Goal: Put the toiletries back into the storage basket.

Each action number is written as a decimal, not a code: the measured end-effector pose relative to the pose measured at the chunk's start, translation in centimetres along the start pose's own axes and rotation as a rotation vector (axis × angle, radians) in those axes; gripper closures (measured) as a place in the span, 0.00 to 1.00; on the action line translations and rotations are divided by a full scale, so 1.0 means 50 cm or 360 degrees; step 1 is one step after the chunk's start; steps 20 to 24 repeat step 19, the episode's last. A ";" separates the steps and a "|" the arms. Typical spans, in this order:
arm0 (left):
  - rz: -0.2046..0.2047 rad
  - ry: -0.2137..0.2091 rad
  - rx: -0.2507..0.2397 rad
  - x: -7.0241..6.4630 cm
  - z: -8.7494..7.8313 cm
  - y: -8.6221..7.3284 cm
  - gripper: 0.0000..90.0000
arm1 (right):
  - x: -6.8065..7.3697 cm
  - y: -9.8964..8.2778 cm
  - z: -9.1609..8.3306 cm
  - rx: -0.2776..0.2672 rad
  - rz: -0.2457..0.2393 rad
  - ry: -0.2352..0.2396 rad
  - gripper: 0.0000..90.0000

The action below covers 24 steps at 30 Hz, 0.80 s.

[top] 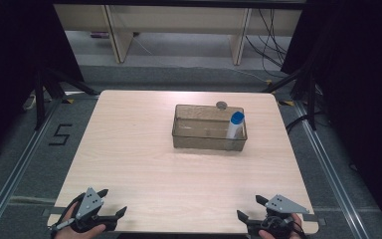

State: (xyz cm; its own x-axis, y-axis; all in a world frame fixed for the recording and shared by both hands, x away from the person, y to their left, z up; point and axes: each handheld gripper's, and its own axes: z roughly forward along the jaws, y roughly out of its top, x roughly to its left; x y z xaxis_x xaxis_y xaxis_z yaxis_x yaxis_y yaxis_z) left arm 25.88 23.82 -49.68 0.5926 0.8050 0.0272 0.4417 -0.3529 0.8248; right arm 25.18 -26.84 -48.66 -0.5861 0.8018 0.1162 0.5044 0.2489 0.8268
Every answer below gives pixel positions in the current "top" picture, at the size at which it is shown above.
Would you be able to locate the black floor cable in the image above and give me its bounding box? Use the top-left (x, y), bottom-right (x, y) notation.
top-left (285, 114), bottom-right (313, 134)

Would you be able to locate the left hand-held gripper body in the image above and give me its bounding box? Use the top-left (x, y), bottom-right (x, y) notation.
top-left (70, 187), bottom-right (119, 234)

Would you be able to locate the bundle of black cables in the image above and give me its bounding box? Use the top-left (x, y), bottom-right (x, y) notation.
top-left (244, 8), bottom-right (290, 80)

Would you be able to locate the white bottle with blue cap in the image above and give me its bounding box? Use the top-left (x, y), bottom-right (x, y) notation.
top-left (225, 111), bottom-right (246, 151)

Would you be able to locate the metal floor rail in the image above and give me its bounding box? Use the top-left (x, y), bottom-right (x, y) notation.
top-left (0, 97), bottom-right (65, 239)
top-left (292, 100), bottom-right (370, 239)

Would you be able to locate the person's left hand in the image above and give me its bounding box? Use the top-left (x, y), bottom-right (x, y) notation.
top-left (53, 202), bottom-right (107, 239)

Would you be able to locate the beige wooden desk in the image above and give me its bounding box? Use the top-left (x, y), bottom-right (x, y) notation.
top-left (53, 3), bottom-right (303, 66)

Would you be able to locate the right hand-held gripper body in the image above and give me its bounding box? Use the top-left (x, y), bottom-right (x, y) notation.
top-left (246, 193), bottom-right (310, 239)

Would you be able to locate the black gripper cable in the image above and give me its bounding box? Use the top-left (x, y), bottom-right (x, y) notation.
top-left (291, 220), bottom-right (310, 239)

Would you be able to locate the person's right hand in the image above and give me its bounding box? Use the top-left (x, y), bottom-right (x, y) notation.
top-left (258, 213), bottom-right (305, 239)

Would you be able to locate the dark curtain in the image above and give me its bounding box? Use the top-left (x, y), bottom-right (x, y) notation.
top-left (0, 0), bottom-right (85, 167)
top-left (281, 0), bottom-right (382, 231)

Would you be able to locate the clear brown plastic box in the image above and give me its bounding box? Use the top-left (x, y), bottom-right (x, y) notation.
top-left (171, 104), bottom-right (249, 152)

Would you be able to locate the black metal stand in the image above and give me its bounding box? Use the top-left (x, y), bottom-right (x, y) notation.
top-left (262, 62), bottom-right (318, 131)
top-left (32, 67), bottom-right (99, 131)

